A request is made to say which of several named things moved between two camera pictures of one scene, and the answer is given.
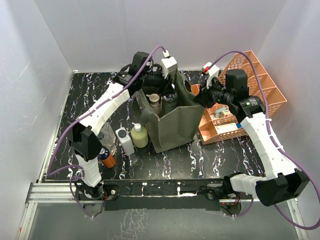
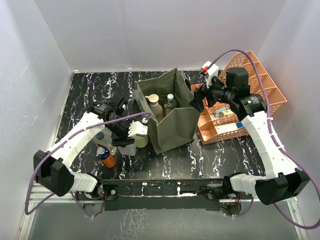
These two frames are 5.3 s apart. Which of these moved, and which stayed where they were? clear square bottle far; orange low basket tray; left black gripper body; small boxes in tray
Moved: left black gripper body
Stayed: small boxes in tray; clear square bottle far; orange low basket tray
